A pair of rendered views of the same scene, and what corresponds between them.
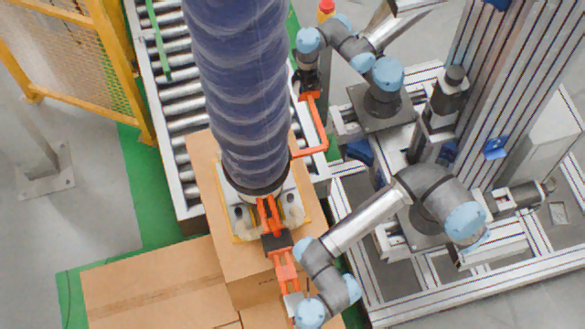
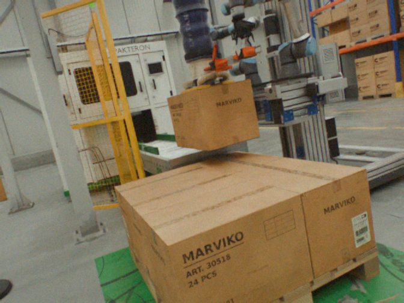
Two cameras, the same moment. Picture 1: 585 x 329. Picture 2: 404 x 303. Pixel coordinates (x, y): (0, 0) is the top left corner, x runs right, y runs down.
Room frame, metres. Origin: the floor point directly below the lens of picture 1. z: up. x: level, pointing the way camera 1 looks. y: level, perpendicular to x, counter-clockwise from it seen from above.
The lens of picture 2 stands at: (-1.36, 0.52, 1.01)
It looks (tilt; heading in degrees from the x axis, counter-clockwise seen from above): 9 degrees down; 353
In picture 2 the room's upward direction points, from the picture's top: 12 degrees counter-clockwise
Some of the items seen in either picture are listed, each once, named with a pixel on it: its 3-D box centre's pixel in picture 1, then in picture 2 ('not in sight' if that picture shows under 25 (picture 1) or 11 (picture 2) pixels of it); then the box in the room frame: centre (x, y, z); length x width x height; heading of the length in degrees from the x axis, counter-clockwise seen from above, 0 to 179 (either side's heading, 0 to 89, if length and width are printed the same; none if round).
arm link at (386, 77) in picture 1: (386, 78); (249, 65); (1.35, -0.35, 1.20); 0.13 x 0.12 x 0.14; 36
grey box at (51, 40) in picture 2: not in sight; (55, 55); (1.61, 1.25, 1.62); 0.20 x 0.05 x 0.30; 16
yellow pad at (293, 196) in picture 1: (284, 181); (217, 83); (0.99, 0.03, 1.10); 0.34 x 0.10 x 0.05; 15
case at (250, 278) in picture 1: (260, 210); (210, 116); (0.97, 0.14, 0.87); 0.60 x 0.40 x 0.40; 17
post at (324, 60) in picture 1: (323, 75); not in sight; (1.83, -0.15, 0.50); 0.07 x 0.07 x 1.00; 16
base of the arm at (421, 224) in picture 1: (431, 210); (290, 69); (0.87, -0.48, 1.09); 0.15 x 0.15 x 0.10
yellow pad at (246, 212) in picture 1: (233, 195); (193, 88); (0.94, 0.22, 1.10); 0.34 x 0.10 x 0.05; 15
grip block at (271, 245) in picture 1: (277, 242); (218, 64); (0.72, 0.06, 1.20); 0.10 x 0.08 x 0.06; 105
